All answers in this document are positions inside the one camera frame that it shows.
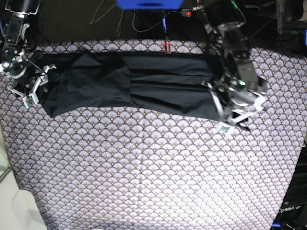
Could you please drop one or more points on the black OpenArm base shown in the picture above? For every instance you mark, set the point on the black OpenArm base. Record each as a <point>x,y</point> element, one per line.
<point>292,214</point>

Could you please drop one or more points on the white cabinet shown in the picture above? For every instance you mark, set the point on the white cabinet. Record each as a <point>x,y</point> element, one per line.
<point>18,208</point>

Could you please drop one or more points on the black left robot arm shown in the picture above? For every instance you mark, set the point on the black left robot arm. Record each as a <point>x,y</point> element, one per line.
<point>223,20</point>

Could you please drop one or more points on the red table clamp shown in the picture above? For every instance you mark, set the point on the red table clamp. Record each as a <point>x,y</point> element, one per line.
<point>167,47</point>

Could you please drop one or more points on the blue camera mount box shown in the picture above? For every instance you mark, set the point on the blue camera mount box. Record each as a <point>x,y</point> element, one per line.
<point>149,4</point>

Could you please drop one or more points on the fan-patterned table cloth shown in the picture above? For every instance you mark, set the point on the fan-patterned table cloth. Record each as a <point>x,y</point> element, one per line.
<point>136,169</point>

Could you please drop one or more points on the dark navy T-shirt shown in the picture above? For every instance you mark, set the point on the dark navy T-shirt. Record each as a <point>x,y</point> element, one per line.
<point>172,84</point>

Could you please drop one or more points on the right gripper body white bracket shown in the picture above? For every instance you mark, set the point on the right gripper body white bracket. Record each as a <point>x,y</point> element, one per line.
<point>26,81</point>

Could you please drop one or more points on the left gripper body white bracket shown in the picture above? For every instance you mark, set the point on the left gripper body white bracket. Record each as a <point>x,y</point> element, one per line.
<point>236,102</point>

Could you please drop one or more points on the white power strip red switch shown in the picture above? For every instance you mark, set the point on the white power strip red switch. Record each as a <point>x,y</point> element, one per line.
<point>186,12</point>

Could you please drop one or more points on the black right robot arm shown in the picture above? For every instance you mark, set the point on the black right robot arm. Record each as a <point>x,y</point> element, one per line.
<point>17,59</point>

